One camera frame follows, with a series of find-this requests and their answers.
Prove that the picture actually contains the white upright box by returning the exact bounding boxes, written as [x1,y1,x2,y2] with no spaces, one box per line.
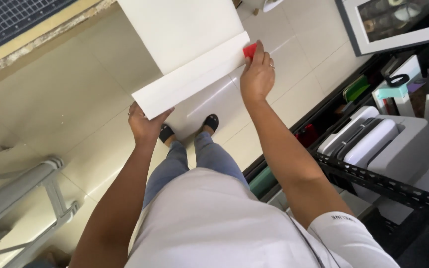
[372,55,424,117]

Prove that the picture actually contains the person's blue jeans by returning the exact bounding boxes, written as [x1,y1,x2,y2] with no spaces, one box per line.
[142,131,251,210]

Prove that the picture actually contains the teal tape dispenser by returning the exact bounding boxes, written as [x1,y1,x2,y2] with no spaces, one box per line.
[376,74,411,100]

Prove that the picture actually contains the green folders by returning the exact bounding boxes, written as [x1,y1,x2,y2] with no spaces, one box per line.
[343,75,370,103]

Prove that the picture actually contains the person's white shirt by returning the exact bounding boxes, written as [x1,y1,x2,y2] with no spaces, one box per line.
[124,167,401,268]

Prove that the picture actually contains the grey metal step ladder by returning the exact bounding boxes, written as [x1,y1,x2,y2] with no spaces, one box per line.
[0,146,80,268]

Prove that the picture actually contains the green vinyl roll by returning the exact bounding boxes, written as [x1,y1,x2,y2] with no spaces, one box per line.
[249,166,277,200]

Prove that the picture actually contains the person's right black shoe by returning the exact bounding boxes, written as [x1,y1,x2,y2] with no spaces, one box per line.
[202,113,220,133]

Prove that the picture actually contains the person's right hand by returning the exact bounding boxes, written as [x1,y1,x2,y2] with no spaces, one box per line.
[239,40,276,105]

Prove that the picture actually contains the thin black cord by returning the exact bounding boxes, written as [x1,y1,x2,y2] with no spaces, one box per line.
[286,211,327,268]

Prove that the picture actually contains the red container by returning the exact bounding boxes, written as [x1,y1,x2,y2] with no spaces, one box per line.
[295,124,319,148]

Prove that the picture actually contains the person's left black shoe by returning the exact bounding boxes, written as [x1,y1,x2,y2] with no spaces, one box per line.
[158,124,176,144]

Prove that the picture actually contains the white glass-door cabinet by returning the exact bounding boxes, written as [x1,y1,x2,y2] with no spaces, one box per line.
[335,0,429,57]

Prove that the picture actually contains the white and grey printer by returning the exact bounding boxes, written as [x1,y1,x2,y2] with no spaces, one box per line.
[317,106,429,200]

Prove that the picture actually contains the large white vinyl sheet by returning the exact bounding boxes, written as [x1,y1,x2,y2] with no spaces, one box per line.
[117,0,251,120]

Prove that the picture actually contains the person's left hand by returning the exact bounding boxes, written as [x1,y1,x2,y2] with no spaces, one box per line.
[128,102,175,146]

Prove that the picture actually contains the red plastic squeegee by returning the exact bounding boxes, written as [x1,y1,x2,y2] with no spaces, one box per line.
[242,42,258,60]

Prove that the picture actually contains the person's black shoe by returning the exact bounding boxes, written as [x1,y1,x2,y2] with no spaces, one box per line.
[158,124,176,144]
[202,113,220,133]

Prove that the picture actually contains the black metal rack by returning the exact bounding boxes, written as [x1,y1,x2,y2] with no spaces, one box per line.
[242,37,429,268]

